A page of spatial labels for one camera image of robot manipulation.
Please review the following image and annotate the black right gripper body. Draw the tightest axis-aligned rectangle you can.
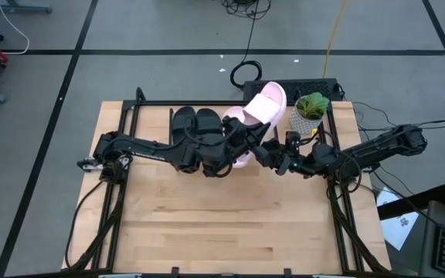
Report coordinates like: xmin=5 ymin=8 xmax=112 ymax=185
xmin=273 ymin=148 xmax=305 ymax=177

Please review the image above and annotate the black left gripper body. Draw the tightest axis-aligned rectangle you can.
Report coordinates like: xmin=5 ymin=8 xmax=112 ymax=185
xmin=222 ymin=114 xmax=255 ymax=155

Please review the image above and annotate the pink slide sandal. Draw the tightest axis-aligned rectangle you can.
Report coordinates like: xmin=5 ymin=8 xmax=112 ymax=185
xmin=241 ymin=80 xmax=287 ymax=134
xmin=222 ymin=105 xmax=255 ymax=170

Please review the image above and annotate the black slide sandal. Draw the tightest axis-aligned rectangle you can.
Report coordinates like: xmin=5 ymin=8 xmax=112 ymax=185
xmin=195 ymin=107 xmax=224 ymax=146
xmin=171 ymin=106 xmax=199 ymax=144

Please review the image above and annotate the wooden shelf with black legs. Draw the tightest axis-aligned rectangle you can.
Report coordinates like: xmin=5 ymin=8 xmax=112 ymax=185
xmin=168 ymin=104 xmax=287 ymax=173

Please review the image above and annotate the green plant in patterned pot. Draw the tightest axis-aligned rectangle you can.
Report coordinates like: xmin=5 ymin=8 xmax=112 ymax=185
xmin=289 ymin=91 xmax=331 ymax=135

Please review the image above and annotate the white paper sheet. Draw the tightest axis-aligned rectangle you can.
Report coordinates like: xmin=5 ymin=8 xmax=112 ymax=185
xmin=376 ymin=188 xmax=420 ymax=251

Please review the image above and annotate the black desk bar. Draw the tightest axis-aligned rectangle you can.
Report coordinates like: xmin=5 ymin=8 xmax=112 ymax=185
xmin=376 ymin=184 xmax=445 ymax=221

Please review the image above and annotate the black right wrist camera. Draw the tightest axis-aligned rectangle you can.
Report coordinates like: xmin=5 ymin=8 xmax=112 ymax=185
xmin=285 ymin=130 xmax=301 ymax=151

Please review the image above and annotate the black metal rig frame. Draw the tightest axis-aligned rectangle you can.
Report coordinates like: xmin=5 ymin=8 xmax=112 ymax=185
xmin=64 ymin=86 xmax=392 ymax=278

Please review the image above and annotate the black coiled floor cable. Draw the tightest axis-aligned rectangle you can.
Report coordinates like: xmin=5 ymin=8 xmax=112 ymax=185
xmin=229 ymin=0 xmax=264 ymax=91

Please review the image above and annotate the yellow cable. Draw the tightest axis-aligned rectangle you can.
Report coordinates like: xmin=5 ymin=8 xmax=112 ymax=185
xmin=321 ymin=0 xmax=350 ymax=80

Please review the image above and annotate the black tangled cable bundle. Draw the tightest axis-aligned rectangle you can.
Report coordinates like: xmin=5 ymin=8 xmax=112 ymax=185
xmin=220 ymin=0 xmax=273 ymax=21

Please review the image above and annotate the black arm base cable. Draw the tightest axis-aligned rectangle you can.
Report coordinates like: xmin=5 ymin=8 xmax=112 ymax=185
xmin=64 ymin=179 xmax=107 ymax=270

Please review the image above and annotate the white floor cable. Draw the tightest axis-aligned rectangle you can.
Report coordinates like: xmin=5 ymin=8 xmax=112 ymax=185
xmin=0 ymin=0 xmax=31 ymax=56

